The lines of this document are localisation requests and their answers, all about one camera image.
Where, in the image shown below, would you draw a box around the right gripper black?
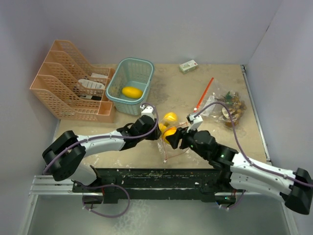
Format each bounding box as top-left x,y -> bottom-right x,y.
167,123 -> 209,160

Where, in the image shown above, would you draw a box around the yellow fake fruit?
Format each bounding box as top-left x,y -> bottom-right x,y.
158,123 -> 167,132
122,86 -> 143,99
162,127 -> 177,144
163,112 -> 178,122

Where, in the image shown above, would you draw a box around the clear zip bag red seal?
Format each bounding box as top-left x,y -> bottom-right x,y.
157,112 -> 189,168

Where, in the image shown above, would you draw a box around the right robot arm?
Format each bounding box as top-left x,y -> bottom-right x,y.
166,128 -> 313,215

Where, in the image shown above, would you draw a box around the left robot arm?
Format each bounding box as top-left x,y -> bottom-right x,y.
42,115 -> 160,192

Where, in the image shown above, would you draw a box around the clear bag of mushrooms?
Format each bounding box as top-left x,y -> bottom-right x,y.
194,77 -> 248,128

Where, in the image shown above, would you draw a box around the teal plastic basket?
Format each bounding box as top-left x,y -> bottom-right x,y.
106,57 -> 155,116

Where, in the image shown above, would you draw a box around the white papers in organizer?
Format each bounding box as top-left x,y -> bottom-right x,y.
78,73 -> 108,101

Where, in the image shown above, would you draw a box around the small green white box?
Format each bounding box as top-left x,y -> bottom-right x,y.
179,60 -> 199,74

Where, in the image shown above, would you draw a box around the orange mesh file organizer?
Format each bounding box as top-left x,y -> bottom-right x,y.
30,40 -> 115,123

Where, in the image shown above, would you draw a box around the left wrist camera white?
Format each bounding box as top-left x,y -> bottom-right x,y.
140,103 -> 156,120

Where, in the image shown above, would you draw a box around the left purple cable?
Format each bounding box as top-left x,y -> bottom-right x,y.
43,103 -> 159,175

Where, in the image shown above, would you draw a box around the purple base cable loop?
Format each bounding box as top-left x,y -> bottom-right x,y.
81,184 -> 131,218

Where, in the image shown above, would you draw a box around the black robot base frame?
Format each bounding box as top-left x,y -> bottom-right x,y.
73,168 -> 240,206

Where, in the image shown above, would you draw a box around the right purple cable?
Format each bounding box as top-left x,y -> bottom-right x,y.
194,101 -> 313,188

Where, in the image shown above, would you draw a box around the aluminium rail frame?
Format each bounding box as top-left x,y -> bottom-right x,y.
29,64 -> 299,235

